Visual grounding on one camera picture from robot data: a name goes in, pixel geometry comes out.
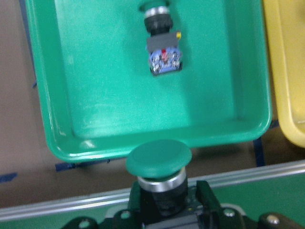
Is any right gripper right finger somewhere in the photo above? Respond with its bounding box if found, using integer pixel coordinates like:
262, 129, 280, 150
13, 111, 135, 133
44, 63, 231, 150
195, 181, 304, 229

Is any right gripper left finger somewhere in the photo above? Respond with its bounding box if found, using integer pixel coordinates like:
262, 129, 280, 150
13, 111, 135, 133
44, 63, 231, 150
63, 183, 143, 229

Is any green push button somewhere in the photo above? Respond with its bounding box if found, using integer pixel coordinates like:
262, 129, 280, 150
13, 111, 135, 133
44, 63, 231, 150
139, 0, 183, 76
126, 139, 199, 229

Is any green conveyor belt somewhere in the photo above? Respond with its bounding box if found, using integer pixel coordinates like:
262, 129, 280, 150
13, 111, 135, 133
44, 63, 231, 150
0, 161, 305, 229

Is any green plastic tray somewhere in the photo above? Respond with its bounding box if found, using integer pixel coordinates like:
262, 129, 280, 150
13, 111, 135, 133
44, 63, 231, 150
25, 0, 272, 163

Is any yellow plastic tray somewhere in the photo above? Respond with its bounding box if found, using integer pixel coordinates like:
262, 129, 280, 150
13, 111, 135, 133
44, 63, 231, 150
263, 0, 305, 147

